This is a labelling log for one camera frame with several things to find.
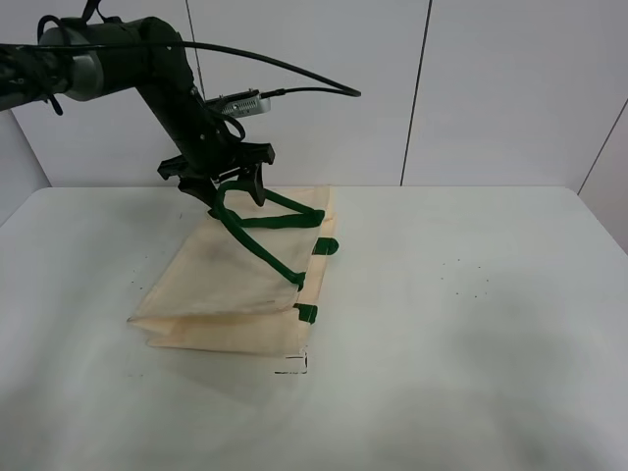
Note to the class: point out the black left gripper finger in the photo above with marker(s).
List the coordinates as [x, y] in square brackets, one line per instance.
[202, 190]
[250, 180]

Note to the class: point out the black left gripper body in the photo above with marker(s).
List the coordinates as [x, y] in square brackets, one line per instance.
[211, 145]

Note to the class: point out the white linen bag green handles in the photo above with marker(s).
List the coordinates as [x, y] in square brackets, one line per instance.
[217, 296]

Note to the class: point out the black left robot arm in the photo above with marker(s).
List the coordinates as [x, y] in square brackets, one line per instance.
[85, 62]

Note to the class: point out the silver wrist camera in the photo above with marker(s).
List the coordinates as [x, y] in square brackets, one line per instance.
[241, 105]

